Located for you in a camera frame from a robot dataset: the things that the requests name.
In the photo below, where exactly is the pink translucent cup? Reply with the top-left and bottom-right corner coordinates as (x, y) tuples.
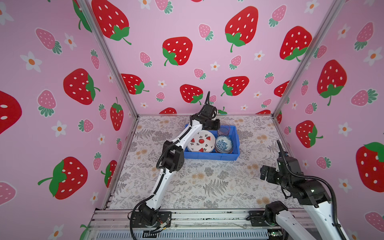
(217, 125), (231, 136)

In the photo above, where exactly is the white watermelon plate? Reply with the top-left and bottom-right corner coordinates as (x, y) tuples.
(187, 130), (216, 153)

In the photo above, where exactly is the blue floral bowl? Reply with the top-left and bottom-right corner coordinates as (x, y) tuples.
(215, 135), (234, 154)

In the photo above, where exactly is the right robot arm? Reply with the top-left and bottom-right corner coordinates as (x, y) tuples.
(260, 154), (348, 240)

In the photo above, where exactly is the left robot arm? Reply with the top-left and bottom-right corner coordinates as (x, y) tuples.
(134, 103), (220, 226)

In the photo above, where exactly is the blue plastic bin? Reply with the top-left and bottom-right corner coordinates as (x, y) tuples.
(184, 126), (240, 161)

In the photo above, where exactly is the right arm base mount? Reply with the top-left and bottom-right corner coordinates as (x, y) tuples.
(246, 211), (293, 227)

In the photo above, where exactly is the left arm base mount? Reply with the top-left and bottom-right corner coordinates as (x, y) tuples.
(130, 211), (172, 229)

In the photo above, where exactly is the aluminium front rail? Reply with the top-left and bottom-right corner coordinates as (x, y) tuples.
(84, 209), (293, 240)

